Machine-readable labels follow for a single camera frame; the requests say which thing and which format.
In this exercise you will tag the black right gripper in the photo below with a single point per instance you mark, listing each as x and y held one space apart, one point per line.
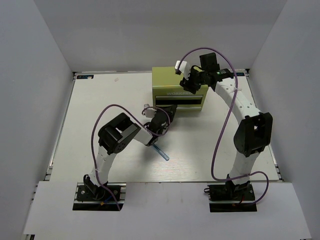
188 85

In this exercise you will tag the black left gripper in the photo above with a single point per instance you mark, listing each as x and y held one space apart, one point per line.
171 110

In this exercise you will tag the light blue pen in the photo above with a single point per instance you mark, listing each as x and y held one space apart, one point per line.
161 153

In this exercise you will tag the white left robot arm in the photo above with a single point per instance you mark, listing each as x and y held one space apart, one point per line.
114 136

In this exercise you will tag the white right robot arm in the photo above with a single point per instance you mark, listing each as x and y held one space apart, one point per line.
254 129

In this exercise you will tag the green metal drawer chest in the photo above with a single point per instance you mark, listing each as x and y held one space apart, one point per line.
165 82

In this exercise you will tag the right corner label sticker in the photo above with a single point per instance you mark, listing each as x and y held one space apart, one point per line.
240 74

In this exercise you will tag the corner label sticker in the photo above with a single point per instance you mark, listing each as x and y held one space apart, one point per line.
240 74
85 77

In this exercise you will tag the left corner label sticker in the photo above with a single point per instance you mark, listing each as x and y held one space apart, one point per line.
85 77

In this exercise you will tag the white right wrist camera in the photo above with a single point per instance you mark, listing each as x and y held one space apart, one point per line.
182 67

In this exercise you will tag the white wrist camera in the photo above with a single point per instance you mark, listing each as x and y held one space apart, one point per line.
148 111
182 67

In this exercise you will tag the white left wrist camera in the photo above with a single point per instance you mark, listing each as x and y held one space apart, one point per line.
148 111

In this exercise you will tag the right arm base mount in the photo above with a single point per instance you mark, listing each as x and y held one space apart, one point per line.
222 199

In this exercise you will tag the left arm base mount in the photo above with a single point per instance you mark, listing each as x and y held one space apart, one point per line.
84 200

